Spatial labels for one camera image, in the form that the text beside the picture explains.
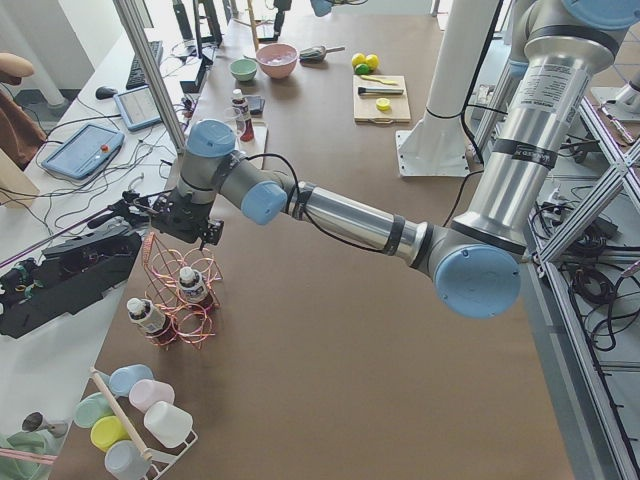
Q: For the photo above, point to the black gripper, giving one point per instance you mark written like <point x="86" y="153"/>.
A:
<point x="187" y="218"/>

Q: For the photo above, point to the copper wire bottle basket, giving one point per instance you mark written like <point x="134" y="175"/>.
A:
<point x="190" y="323"/>

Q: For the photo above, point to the tea bottle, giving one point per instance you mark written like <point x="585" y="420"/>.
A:
<point x="238" y="100"/>
<point x="154" y="324"/>
<point x="195" y="291"/>

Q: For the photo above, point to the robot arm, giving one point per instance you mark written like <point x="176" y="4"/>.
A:
<point x="557" y="47"/>
<point x="322" y="8"/>

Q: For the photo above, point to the blue teach pendant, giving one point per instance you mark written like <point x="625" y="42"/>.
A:
<point x="85" y="152"/>
<point x="137" y="108"/>

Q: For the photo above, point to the cream rabbit tray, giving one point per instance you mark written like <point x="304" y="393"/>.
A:
<point x="258" y="143"/>

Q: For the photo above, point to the clear wine glass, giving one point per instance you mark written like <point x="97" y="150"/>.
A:
<point x="234" y="119"/>

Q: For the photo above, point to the black keyboard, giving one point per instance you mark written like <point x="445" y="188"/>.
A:
<point x="137" y="77"/>

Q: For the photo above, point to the black computer mouse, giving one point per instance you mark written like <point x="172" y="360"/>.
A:
<point x="103" y="92"/>

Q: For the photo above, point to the green bowl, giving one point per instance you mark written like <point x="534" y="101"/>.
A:
<point x="244" y="69"/>

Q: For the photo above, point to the blue plastic cup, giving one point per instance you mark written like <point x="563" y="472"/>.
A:
<point x="122" y="379"/>

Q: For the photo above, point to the pink plastic cup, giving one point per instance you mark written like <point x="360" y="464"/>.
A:
<point x="146" y="392"/>

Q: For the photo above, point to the pink bowl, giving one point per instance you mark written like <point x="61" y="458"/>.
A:
<point x="277" y="60"/>

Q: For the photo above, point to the wooden glass tree stand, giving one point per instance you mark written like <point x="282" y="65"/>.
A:
<point x="257" y="18"/>

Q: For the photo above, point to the green plastic cup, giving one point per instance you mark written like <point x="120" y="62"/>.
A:
<point x="91" y="409"/>

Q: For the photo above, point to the white plastic cup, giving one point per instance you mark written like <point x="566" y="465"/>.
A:
<point x="169" y="424"/>

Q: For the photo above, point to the steel ice scoop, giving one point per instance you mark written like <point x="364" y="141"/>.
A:
<point x="318" y="54"/>

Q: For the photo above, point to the bamboo cutting board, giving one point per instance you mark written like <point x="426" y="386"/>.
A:
<point x="364" y="107"/>

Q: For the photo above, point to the steel muddler black tip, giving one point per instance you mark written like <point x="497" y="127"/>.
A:
<point x="374" y="91"/>

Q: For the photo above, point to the yellow plastic cup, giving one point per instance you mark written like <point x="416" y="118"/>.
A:
<point x="106" y="432"/>

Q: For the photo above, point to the half lemon slice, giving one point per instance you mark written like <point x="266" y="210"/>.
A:
<point x="383" y="104"/>

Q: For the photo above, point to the yellow lemon far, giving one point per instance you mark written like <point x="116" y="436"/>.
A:
<point x="358" y="59"/>

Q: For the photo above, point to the steel jigger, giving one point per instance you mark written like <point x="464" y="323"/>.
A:
<point x="36" y="422"/>

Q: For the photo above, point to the grey plastic cup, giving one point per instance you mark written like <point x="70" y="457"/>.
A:
<point x="124" y="461"/>

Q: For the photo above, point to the yellow plastic knife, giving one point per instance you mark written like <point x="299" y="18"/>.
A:
<point x="367" y="80"/>

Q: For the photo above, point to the aluminium frame post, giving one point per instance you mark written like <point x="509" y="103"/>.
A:
<point x="132" y="23"/>

